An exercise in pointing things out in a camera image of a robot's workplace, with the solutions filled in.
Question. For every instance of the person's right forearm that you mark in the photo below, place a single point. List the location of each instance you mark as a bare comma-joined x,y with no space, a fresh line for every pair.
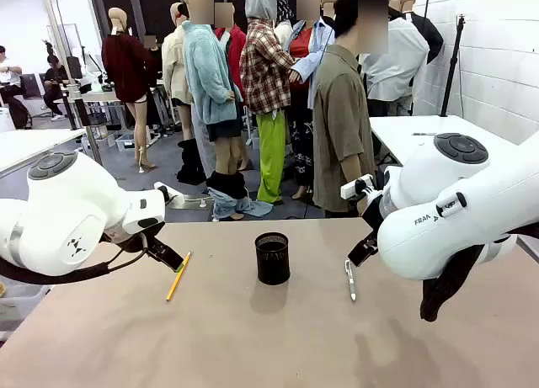
351,167

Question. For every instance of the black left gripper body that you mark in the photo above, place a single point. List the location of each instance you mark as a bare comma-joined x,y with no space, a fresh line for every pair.
130,240

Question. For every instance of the black jacket mannequin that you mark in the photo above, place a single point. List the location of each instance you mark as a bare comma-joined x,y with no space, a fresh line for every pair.
431,38

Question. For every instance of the cream shirt mannequin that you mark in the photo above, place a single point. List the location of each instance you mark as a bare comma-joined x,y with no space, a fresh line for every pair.
174,64

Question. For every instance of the black tripod stand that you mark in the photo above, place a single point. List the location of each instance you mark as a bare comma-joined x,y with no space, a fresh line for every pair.
452,68

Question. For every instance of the white shirt mannequin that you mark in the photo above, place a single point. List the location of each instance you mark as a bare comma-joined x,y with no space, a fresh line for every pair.
396,64

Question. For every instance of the grey storage crate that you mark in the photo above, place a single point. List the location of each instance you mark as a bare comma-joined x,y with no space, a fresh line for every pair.
125,143

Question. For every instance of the black backpack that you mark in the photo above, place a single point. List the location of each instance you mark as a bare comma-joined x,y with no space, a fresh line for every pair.
20,114

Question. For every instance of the white side table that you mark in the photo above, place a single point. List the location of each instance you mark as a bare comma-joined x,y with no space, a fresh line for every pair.
33,144

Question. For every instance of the white table with metal legs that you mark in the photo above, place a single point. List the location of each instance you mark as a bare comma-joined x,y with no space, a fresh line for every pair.
404,125

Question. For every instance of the plaid shirt hooded mannequin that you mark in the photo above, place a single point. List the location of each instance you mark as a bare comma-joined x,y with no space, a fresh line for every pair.
267,76

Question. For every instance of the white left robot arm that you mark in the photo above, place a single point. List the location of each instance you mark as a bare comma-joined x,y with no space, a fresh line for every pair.
63,203

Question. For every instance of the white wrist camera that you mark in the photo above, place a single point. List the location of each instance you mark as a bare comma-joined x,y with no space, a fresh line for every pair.
353,187
143,211

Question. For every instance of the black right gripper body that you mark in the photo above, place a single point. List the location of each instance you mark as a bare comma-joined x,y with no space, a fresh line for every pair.
372,211

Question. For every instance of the blue jeans pile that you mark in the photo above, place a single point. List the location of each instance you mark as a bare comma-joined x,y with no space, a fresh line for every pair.
252,209

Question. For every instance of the person in olive shirt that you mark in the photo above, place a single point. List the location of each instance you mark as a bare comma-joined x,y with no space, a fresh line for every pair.
337,123

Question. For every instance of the red jacket mannequin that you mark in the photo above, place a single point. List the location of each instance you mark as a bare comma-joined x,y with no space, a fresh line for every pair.
236,47

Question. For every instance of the light blue fleece mannequin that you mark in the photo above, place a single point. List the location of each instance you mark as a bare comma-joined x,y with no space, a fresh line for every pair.
206,76

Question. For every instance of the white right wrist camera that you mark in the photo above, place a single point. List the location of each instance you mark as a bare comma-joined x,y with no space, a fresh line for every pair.
353,187

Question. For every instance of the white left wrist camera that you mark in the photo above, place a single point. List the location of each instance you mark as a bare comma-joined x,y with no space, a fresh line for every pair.
143,211

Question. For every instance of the yellow pencil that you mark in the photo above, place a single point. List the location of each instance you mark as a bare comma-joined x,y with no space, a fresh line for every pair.
178,276

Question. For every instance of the white pen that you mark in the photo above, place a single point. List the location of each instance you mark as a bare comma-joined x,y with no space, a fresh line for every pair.
350,278

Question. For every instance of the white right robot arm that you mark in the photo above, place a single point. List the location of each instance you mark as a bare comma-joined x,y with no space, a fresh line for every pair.
442,219

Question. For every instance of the person in black t-shirt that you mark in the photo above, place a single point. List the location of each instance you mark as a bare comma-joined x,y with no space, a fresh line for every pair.
54,85

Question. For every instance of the black mesh pen holder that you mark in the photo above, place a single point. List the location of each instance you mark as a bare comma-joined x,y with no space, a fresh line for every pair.
272,262

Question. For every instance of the black trousers pile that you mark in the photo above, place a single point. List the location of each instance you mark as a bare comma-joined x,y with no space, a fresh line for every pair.
191,165

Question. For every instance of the small dark marker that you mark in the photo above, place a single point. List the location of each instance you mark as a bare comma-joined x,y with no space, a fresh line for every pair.
424,134

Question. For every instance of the blue shirt red top mannequin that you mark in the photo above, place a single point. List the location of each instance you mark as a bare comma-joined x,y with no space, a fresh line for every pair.
305,68

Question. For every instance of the aluminium frame post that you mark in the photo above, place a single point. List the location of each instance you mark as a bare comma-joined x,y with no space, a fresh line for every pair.
82,110

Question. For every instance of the maroon sweater mannequin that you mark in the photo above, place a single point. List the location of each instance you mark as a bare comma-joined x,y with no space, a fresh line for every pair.
128,68

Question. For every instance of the seated person white shirt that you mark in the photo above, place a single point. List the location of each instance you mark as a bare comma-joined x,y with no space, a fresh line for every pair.
8,76

